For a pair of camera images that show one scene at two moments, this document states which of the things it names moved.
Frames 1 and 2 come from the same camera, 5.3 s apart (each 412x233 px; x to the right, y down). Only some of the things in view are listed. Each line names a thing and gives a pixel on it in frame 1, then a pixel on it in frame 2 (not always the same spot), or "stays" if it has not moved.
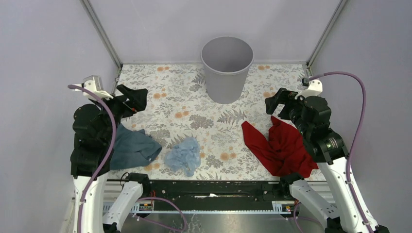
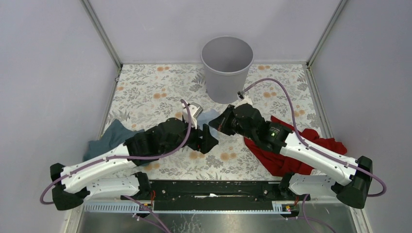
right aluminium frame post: [339, 7] stays
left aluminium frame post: [102, 31] stays
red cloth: [283, 151] stays
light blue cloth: [185, 156] -> [204, 118]
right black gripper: [283, 96] -> [221, 122]
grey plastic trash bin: [226, 60] stays
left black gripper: [138, 97] -> [205, 145]
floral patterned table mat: [179, 105] stays
